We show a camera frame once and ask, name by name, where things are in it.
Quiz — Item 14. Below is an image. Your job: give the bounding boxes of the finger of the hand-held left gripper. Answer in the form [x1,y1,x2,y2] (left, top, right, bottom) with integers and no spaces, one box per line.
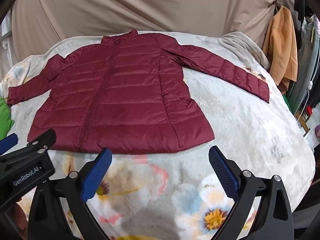
[0,133,19,154]
[26,129,57,155]

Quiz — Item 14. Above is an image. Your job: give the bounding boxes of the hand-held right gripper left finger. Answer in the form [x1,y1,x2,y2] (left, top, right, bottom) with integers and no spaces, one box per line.
[27,147,112,240]

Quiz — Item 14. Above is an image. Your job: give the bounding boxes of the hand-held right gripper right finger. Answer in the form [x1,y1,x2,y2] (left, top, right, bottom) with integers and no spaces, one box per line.
[208,145,294,240]

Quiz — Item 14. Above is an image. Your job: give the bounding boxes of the maroon puffer jacket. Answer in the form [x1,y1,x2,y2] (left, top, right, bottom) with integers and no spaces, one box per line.
[7,29,270,155]

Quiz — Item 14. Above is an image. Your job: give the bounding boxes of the dark hanging clothes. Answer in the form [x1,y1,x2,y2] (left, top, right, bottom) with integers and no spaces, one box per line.
[294,0,316,30]

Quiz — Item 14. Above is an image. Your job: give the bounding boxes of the green cloth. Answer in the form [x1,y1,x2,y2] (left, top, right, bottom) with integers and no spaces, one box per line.
[0,96,15,139]

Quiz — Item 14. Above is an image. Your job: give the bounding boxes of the floral fleece blanket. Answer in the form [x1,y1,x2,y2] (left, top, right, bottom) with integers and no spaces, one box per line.
[0,31,315,240]

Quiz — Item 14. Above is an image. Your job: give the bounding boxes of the wooden stool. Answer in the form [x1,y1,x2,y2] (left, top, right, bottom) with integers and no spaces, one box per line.
[295,110,313,138]

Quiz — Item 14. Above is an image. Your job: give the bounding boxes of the orange hanging garment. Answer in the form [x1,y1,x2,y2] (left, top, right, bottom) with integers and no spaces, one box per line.
[262,5,298,94]

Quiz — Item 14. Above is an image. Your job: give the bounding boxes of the grey ribbed cover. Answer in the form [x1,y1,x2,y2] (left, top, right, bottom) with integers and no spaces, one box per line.
[286,17,320,117]

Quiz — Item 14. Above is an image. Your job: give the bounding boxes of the beige backdrop sheet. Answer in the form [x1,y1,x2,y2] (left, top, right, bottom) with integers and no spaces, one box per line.
[11,0,283,55]

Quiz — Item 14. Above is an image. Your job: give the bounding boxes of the white charger cable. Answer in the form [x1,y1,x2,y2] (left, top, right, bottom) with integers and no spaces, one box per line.
[299,80,314,120]

